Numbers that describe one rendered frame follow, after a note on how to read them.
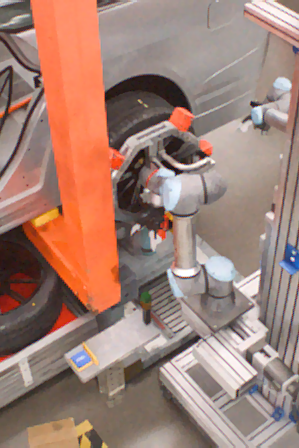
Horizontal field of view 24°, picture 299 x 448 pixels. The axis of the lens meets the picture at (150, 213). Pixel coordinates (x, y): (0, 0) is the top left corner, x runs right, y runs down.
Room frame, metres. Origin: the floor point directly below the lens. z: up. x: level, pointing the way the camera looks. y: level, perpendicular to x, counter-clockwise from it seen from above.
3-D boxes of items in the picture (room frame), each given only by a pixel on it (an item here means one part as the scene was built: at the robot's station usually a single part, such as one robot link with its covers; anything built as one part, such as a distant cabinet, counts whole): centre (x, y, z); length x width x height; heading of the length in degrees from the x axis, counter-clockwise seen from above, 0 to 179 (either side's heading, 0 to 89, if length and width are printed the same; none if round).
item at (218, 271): (1.82, -0.26, 0.98); 0.13 x 0.12 x 0.14; 100
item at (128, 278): (2.44, 0.25, 0.26); 0.42 x 0.18 x 0.35; 35
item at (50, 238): (2.37, 0.45, 0.69); 0.52 x 0.17 x 0.35; 35
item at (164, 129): (2.59, -0.02, 0.85); 0.54 x 0.07 x 0.54; 125
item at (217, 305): (1.82, -0.27, 0.87); 0.15 x 0.15 x 0.10
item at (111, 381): (1.86, 0.22, 0.21); 0.10 x 0.10 x 0.42; 35
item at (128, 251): (2.73, 0.08, 0.32); 0.40 x 0.30 x 0.28; 125
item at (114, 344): (1.88, 0.19, 0.44); 0.43 x 0.17 x 0.03; 125
